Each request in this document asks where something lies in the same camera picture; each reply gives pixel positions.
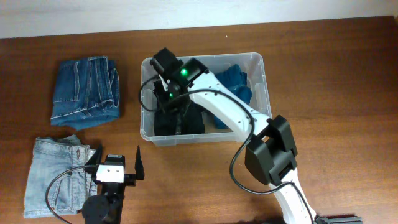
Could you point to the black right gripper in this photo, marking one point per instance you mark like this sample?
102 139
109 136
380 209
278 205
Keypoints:
170 107

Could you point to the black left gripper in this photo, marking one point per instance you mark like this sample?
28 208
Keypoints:
131 178

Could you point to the black garment with tape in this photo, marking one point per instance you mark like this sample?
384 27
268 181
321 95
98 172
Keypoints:
188 121

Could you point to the clear plastic storage bin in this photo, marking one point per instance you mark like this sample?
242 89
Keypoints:
252 63

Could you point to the light blue jeans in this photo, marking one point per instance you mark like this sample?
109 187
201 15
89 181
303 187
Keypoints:
51 186

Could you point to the teal blue shirt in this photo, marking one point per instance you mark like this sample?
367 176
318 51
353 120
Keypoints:
236 81

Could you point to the dark blue jeans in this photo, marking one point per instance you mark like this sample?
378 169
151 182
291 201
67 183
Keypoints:
86 94

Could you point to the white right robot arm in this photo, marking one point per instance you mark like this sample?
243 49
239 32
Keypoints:
268 143

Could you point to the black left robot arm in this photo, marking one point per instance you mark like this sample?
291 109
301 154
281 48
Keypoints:
107 206

